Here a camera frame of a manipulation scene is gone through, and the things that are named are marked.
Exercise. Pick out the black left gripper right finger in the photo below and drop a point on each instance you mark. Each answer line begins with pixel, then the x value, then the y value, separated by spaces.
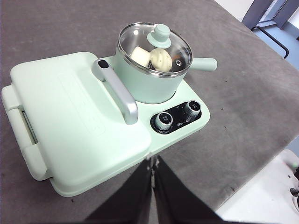
pixel 177 200

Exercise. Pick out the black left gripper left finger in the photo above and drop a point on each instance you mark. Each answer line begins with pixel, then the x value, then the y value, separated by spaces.
pixel 130 200

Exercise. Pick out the white ridged bun green dots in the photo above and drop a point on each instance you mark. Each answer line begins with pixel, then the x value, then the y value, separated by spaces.
pixel 161 59

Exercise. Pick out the white rectangular steamed bun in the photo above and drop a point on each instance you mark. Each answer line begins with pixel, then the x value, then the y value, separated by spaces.
pixel 140 56

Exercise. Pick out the glass pot lid green knob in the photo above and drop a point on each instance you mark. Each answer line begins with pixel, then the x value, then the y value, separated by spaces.
pixel 161 35

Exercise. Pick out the white platform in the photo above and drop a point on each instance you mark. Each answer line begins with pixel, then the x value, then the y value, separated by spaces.
pixel 257 198

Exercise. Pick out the black control panel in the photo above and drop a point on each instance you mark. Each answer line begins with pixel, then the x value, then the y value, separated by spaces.
pixel 180 121

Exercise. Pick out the silver control knob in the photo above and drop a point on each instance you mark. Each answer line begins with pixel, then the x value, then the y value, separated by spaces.
pixel 193 108
pixel 164 121

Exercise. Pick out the green breakfast machine base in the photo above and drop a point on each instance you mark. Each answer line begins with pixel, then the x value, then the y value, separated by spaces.
pixel 161 107

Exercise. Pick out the black metal tube leg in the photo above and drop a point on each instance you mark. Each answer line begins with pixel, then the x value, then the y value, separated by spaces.
pixel 285 52

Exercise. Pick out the dark grey metal frame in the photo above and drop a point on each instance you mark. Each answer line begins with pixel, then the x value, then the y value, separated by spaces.
pixel 252 11

